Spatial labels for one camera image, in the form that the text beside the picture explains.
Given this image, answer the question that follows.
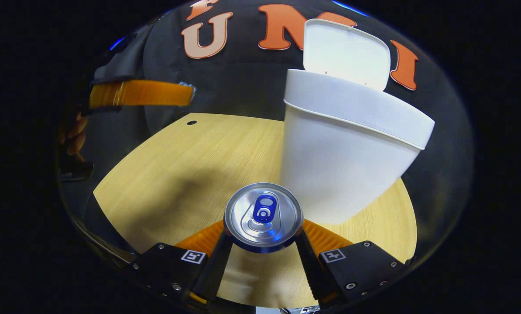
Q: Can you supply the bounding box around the wooden desktop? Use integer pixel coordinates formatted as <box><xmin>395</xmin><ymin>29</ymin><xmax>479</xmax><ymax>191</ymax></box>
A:
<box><xmin>93</xmin><ymin>113</ymin><xmax>418</xmax><ymax>308</ymax></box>

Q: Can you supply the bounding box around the white desktop garbage bin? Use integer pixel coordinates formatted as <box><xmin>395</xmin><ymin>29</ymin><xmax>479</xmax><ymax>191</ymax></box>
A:
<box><xmin>279</xmin><ymin>18</ymin><xmax>435</xmax><ymax>225</ymax></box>

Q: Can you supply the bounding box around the blue pop can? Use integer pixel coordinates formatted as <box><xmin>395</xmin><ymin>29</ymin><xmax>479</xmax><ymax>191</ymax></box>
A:
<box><xmin>223</xmin><ymin>182</ymin><xmax>305</xmax><ymax>254</ymax></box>

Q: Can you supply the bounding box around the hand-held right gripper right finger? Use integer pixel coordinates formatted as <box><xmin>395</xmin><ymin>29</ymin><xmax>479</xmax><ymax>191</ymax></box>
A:
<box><xmin>295</xmin><ymin>219</ymin><xmax>411</xmax><ymax>308</ymax></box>

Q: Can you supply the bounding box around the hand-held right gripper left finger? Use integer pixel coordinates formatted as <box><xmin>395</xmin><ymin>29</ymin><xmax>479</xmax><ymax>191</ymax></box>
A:
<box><xmin>130</xmin><ymin>219</ymin><xmax>235</xmax><ymax>306</ymax></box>

